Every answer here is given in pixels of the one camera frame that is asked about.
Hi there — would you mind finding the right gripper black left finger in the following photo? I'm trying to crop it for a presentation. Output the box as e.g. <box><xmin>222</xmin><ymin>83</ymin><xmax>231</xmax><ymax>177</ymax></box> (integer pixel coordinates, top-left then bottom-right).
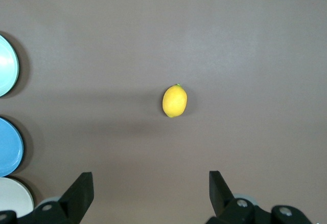
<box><xmin>0</xmin><ymin>172</ymin><xmax>95</xmax><ymax>224</ymax></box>

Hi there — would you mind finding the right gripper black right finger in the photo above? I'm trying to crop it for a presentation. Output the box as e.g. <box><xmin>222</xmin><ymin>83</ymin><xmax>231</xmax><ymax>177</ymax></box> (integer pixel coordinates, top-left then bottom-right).
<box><xmin>205</xmin><ymin>170</ymin><xmax>314</xmax><ymax>224</ymax></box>

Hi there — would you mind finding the yellow lemon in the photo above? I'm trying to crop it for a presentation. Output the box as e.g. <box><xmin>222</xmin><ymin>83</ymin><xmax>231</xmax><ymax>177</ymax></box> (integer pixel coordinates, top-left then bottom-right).
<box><xmin>162</xmin><ymin>83</ymin><xmax>189</xmax><ymax>118</ymax></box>

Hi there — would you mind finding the white plate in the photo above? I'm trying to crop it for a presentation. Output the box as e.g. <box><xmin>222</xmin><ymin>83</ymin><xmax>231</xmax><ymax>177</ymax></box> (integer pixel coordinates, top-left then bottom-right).
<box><xmin>0</xmin><ymin>177</ymin><xmax>35</xmax><ymax>218</ymax></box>

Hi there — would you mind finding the blue plate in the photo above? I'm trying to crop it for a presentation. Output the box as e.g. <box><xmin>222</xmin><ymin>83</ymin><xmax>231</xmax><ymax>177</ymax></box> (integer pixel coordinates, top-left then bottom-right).
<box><xmin>0</xmin><ymin>117</ymin><xmax>25</xmax><ymax>177</ymax></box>

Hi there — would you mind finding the pale green plate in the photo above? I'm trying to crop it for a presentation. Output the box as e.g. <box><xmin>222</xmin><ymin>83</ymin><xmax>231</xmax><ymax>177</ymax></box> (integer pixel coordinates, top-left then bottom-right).
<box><xmin>0</xmin><ymin>34</ymin><xmax>20</xmax><ymax>98</ymax></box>

